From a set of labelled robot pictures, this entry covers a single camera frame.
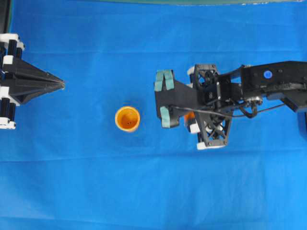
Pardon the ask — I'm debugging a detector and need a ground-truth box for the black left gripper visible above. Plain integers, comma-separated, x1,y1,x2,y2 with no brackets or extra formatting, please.
0,33,65,129

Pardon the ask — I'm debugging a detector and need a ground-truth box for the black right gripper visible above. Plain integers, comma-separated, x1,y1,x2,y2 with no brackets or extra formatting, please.
154,64,243,150

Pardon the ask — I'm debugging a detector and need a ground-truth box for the orange block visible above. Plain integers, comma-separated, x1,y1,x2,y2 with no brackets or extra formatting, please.
184,112,195,122

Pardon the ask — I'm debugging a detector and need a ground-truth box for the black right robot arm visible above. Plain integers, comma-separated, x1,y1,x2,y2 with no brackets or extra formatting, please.
154,61,307,150

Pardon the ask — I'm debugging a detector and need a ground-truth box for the orange plastic cup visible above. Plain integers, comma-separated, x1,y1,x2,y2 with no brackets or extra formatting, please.
115,106,141,132

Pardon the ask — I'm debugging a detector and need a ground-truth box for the blue cloth mat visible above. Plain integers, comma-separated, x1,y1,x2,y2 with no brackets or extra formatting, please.
0,0,307,230

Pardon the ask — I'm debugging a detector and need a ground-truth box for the black aluminium frame rail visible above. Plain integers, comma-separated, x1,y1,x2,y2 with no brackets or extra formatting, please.
0,0,12,34

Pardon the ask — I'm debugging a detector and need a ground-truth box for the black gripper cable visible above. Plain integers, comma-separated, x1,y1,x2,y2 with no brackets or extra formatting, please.
170,102,288,119

